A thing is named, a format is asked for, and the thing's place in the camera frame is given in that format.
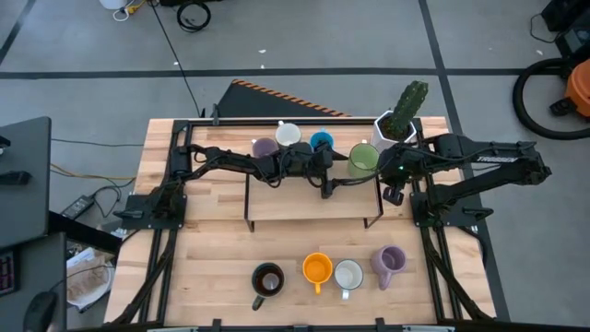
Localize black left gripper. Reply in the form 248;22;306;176
288;141;359;200

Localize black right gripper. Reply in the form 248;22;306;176
354;149;419;208

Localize green mug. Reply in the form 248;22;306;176
346;140;381;180

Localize dark purple ribbed mug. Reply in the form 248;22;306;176
252;136;279;160

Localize lavender ribbed mug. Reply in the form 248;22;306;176
370;244;407;291

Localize yellow-orange faceted mug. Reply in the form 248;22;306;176
301;252;334;296

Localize dark teal brown glazed mug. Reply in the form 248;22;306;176
251;262;286;312

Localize white hexagonal planter pot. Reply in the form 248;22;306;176
372;110;419;153

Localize wooden shelf riser, black legs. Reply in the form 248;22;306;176
243;154;385;233

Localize green cactus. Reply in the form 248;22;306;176
389;80;430;139

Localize black mat, orange striped edge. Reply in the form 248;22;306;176
215;77;351;119

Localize orange vacuum cleaner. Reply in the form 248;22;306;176
550;58;590;119

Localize black equipment case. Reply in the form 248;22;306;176
541;0;590;59

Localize black power adapter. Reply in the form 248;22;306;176
61;195;96;220

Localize white bowl with brown paper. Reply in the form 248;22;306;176
66;246;115;311

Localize grey desk top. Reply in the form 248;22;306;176
0;232;68;332
0;116;52;250

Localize black object on desk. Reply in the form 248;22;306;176
0;170;33;186

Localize black computer mouse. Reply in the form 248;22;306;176
22;290;59;332

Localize dark keyboard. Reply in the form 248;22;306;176
0;248;19;296

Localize black metal table frame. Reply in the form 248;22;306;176
110;117;497;332

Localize black vacuum hose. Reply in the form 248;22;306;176
512;57;590;141

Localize thin black floor cable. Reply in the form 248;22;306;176
147;0;207;119

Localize black coiled cable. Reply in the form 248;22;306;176
176;1;212;33

